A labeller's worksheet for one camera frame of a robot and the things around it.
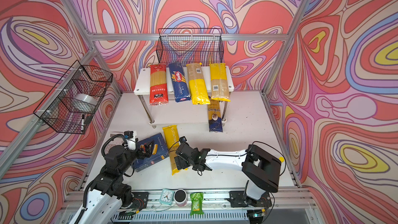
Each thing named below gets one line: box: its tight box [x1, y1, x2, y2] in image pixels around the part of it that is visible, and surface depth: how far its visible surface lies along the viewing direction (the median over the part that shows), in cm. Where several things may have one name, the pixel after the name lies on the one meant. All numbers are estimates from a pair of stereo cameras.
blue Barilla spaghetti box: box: [168, 62, 191, 103], surface depth 74 cm
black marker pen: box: [80, 114, 85, 132], surface depth 74 cm
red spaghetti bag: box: [149, 64, 169, 106], surface depth 74 cm
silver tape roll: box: [74, 93, 99, 106], surface depth 75 cm
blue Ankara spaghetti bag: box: [207, 99, 223, 133], surface depth 95 cm
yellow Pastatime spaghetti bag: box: [162, 124, 180, 176], surface depth 93 cm
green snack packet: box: [189, 192, 205, 217], surface depth 73 cm
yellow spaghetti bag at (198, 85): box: [186, 62, 211, 105], surface depth 75 cm
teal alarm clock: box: [159, 188, 175, 206], surface depth 75 cm
